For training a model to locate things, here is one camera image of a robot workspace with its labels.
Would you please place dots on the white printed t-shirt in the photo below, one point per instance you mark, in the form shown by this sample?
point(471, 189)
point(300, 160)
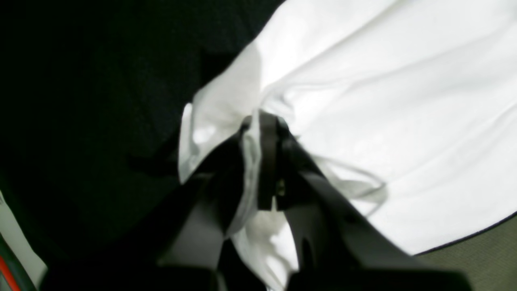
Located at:
point(407, 107)

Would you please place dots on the black table cloth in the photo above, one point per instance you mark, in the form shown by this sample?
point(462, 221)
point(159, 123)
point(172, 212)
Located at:
point(90, 91)

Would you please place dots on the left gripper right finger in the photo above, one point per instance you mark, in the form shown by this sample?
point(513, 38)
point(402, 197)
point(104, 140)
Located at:
point(337, 248)

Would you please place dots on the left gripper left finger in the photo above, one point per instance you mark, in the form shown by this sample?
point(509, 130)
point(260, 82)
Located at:
point(178, 246)

